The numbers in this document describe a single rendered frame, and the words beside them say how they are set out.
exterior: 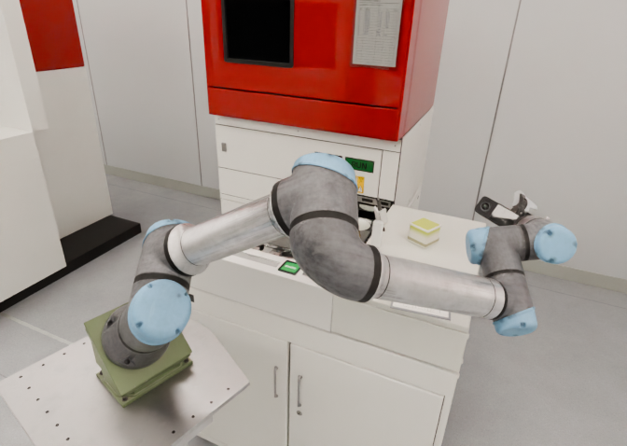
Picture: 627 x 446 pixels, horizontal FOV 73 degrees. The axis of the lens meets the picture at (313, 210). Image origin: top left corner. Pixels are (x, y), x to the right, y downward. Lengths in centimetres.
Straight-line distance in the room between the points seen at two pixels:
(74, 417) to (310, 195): 74
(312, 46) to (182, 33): 240
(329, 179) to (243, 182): 126
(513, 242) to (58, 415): 103
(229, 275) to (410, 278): 72
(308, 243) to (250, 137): 124
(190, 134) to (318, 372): 302
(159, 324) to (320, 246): 39
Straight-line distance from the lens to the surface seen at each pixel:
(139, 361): 107
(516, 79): 302
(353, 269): 66
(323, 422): 151
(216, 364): 117
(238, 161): 192
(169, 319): 91
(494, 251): 91
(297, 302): 124
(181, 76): 397
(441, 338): 115
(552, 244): 93
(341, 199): 69
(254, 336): 140
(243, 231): 81
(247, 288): 130
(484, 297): 82
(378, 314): 115
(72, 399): 119
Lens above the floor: 164
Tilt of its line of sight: 25 degrees down
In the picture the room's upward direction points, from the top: 2 degrees clockwise
